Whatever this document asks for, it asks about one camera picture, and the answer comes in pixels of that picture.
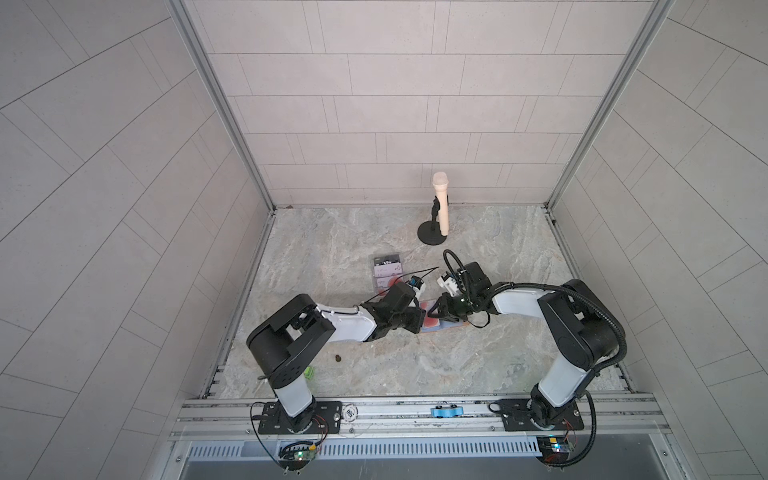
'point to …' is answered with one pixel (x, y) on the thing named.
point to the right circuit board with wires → (555, 450)
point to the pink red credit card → (429, 322)
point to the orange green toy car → (308, 373)
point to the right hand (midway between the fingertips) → (430, 314)
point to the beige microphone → (441, 180)
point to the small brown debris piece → (338, 358)
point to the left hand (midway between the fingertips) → (429, 316)
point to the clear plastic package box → (388, 272)
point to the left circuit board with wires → (293, 456)
